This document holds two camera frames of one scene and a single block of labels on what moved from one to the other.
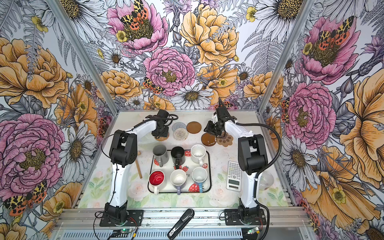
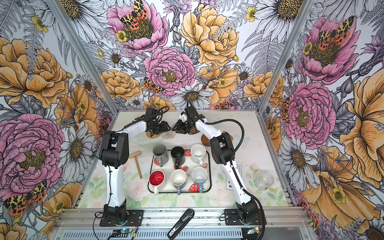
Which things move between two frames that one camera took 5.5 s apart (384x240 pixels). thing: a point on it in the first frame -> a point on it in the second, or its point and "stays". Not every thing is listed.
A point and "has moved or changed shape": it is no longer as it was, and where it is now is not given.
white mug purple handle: (178, 177) stays
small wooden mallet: (138, 153) stays
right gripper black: (209, 130) -> (180, 127)
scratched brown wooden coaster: (209, 139) stays
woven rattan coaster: (162, 139) has moved or changed shape
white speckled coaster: (180, 134) has moved or changed shape
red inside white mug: (156, 178) stays
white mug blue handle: (199, 174) stays
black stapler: (188, 216) stays
